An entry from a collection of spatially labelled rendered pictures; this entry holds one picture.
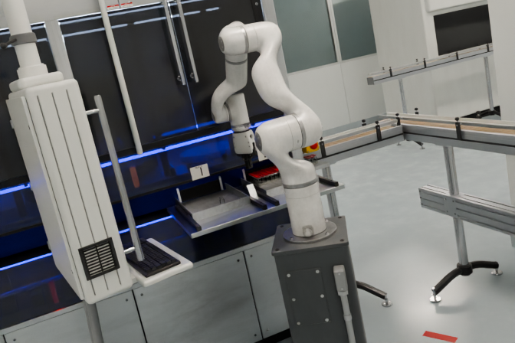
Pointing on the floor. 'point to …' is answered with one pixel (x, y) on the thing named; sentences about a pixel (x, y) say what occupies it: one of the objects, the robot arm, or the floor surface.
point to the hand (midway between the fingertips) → (248, 164)
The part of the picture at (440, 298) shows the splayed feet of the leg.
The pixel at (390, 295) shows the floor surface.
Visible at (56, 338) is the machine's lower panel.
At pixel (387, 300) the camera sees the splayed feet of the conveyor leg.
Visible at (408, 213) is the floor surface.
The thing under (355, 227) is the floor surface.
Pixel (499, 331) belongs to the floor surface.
